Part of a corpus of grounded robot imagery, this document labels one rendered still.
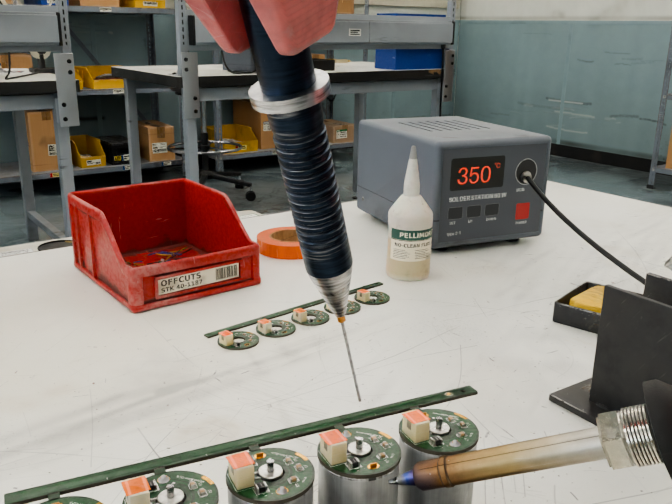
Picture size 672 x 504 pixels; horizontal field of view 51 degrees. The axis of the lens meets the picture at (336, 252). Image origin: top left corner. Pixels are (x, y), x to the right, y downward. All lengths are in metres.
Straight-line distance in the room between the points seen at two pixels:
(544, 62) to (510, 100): 0.43
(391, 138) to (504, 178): 0.11
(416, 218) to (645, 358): 0.22
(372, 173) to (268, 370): 0.32
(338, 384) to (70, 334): 0.17
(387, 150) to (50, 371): 0.36
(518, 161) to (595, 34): 5.01
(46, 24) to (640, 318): 2.29
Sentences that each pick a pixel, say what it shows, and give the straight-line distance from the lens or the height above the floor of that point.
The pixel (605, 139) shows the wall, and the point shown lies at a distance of 5.57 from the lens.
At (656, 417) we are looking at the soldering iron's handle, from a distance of 0.18.
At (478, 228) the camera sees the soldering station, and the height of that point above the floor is 0.77.
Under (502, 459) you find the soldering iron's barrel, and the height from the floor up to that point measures 0.82.
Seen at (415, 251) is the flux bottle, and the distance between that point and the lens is 0.53.
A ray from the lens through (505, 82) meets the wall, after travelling 6.12.
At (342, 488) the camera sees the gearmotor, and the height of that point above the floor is 0.81.
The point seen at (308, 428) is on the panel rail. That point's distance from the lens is 0.23.
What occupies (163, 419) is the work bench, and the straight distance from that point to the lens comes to 0.36.
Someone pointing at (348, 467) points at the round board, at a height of 0.81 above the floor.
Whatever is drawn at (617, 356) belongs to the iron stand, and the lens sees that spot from 0.37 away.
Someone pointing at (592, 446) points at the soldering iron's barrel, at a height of 0.83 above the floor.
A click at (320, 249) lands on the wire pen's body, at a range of 0.15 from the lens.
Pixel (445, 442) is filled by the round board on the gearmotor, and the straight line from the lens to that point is 0.23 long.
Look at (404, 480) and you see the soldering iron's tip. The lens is 0.21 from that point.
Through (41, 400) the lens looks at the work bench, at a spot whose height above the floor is 0.75.
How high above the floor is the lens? 0.93
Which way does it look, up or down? 18 degrees down
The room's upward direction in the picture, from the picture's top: 1 degrees clockwise
